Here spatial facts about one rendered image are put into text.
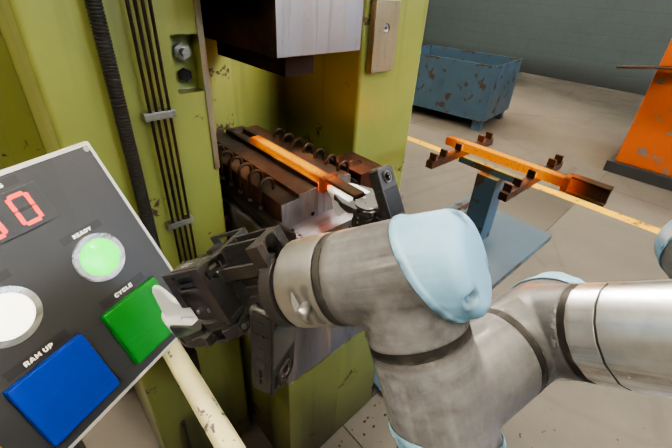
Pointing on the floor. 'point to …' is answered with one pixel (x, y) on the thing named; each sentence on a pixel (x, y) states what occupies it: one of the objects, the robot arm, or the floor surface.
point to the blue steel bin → (465, 83)
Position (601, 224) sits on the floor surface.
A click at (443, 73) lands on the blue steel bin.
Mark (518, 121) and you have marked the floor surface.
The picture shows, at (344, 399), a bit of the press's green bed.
